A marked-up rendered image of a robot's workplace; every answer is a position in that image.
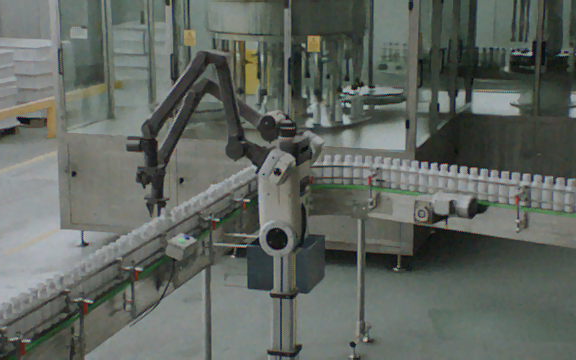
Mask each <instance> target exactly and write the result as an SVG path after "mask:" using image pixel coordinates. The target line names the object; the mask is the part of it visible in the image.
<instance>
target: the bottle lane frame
mask: <svg viewBox="0 0 576 360"><path fill-rule="evenodd" d="M259 205H260V204H259V197H258V198H256V199H255V200H253V201H251V202H250V203H249V204H247V205H246V210H244V209H243V225H244V226H245V229H244V234H246V235H251V234H253V233H254V232H256V231H257V230H260V229H261V224H260V225H258V226H256V207H257V206H259ZM234 219H236V225H237V226H240V208H239V209H238V210H237V211H235V212H234V213H233V214H231V215H230V216H228V217H227V218H225V219H223V220H222V221H220V222H219V223H217V224H216V225H215V231H213V227H212V233H213V243H222V244H235V245H238V244H239V243H240V242H242V241H243V240H245V239H246V238H247V237H244V238H243V240H240V237H239V236H231V235H226V239H224V240H223V232H226V233H234V228H235V227H236V226H235V225H234ZM236 229H237V230H236V232H237V233H240V230H239V227H236ZM234 234H236V233H234ZM195 239H197V241H196V244H195V247H194V250H193V253H192V254H191V255H189V256H188V257H186V258H185V259H183V260H182V261H178V260H177V270H178V271H179V275H178V281H179V285H178V286H177V289H178V288H179V287H180V286H182V285H183V284H185V283H186V282H187V281H189V280H190V279H191V278H193V277H194V276H196V275H197V274H198V273H200V272H201V271H202V270H204V269H205V268H207V267H208V265H210V264H211V263H212V262H209V257H205V256H204V255H203V249H204V248H205V247H204V246H203V240H204V239H205V246H207V247H209V242H210V229H209V230H207V231H206V232H204V233H201V234H200V235H198V236H197V237H195ZM233 248H235V247H231V246H221V257H222V256H223V255H225V254H226V253H228V252H229V251H230V250H232V249H233ZM205 255H206V256H209V248H205ZM167 264H169V269H170V267H171V266H172V265H173V264H174V261H173V258H172V257H170V256H168V255H167V257H165V258H164V259H162V260H161V261H159V262H157V263H156V264H154V265H153V266H151V267H150V268H148V269H146V270H145V271H143V272H140V273H139V274H138V281H135V300H137V302H138V304H137V305H136V309H137V312H138V314H137V315H136V318H137V317H139V316H140V315H142V314H143V313H144V312H146V311H147V310H148V309H150V308H151V307H153V306H154V305H155V304H158V303H159V301H160V299H161V298H162V296H163V294H164V292H165V290H166V287H167V285H168V283H169V281H168V280H167V279H166V280H165V282H164V289H162V290H161V291H159V283H158V280H159V279H161V278H162V277H164V276H165V274H166V273H167V272H168V270H167ZM172 283H173V282H170V285H169V287H168V289H167V291H166V293H165V295H164V297H163V299H162V300H164V299H165V298H166V297H167V296H168V295H169V294H171V293H172V292H174V291H175V290H176V289H174V286H173V285H172ZM123 292H126V300H131V279H130V280H127V281H126V282H125V283H123V284H122V285H120V287H118V288H116V289H115V290H113V291H112V292H110V293H108V294H107V295H106V296H104V297H103V298H101V299H100V300H98V301H96V302H95V303H93V304H91V305H89V306H88V307H87V314H84V333H85V335H86V336H87V340H86V347H87V348H88V351H87V352H86V353H85V356H87V355H88V354H89V353H91V352H92V351H93V350H95V349H96V348H98V347H99V346H100V345H102V344H103V343H104V342H106V341H107V340H109V339H110V338H111V336H113V335H114V334H115V333H117V332H118V331H120V330H121V329H122V328H124V327H125V326H126V325H128V324H129V323H131V322H132V321H133V320H135V319H132V317H131V316H130V313H128V312H126V311H125V310H123V303H124V302H126V301H125V300H123ZM126 310H127V311H132V310H131V306H130V302H126ZM73 325H74V328H75V329H74V332H75V335H80V318H79V312H78V313H76V314H75V315H74V316H71V318H69V319H67V320H66V321H65V322H62V324H61V325H60V326H58V327H57V328H55V329H54V330H52V331H51V332H49V333H47V334H46V335H44V336H41V338H40V339H38V340H36V341H34V342H33V343H31V344H30V345H28V346H26V347H25V355H24V356H22V355H21V356H22V360H71V351H72V347H73V346H72V338H73V337H74V335H72V332H71V327H72V326H73Z"/></svg>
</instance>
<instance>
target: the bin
mask: <svg viewBox="0 0 576 360"><path fill-rule="evenodd" d="M226 235H231V236H243V237H257V238H255V239H254V240H253V241H251V242H250V243H249V244H247V245H235V244H222V243H213V245H218V246H231V247H243V248H247V275H246V274H234V273H224V282H225V281H226V280H227V278H228V277H229V275H241V276H247V286H243V285H221V284H210V292H211V291H212V290H213V288H215V286H237V287H247V289H257V290H268V291H271V290H272V289H273V288H274V256H272V255H268V254H267V253H266V252H265V251H264V250H263V249H262V247H261V242H260V235H246V234H234V233H226V232H223V240H224V239H226ZM325 237H326V234H314V233H308V235H307V239H306V240H305V241H304V244H303V247H302V250H301V251H300V252H299V253H298V254H297V255H295V287H298V288H299V289H300V293H301V294H308V293H309V292H310V291H311V290H312V289H313V288H314V287H315V286H316V285H317V284H318V283H319V282H321V281H322V280H323V279H324V278H325Z"/></svg>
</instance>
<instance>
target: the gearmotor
mask: <svg viewBox="0 0 576 360"><path fill-rule="evenodd" d="M477 211H478V200H477V198H476V197H475V196H473V195H466V194H460V193H455V192H445V191H439V192H436V193H435V195H434V196H431V195H419V196H416V198H413V223H416V224H423V225H424V226H427V225H430V226H432V225H433V224H435V223H438V222H441V221H440V220H441V215H445V218H446V234H447V241H448V250H449V252H448V254H447V255H442V257H447V256H449V255H450V242H449V236H448V218H449V216H453V217H459V218H466V219H472V218H474V216H475V215H476V214H477Z"/></svg>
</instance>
